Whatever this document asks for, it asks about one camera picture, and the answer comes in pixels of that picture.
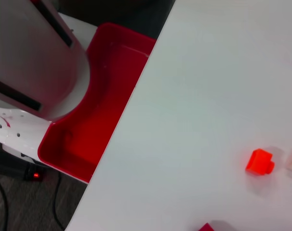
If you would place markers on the red plastic tray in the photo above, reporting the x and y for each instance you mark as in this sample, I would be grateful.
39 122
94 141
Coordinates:
100 108

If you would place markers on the small red toy brick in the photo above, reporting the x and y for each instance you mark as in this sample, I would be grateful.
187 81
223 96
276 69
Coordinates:
258 161

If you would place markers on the white robot torso column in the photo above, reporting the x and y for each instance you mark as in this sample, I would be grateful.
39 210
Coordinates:
35 55

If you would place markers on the dark red curved toy brick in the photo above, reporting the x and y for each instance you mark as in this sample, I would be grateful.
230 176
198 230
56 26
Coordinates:
207 228

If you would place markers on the black box with red light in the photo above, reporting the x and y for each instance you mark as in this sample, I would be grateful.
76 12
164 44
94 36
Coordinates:
36 174

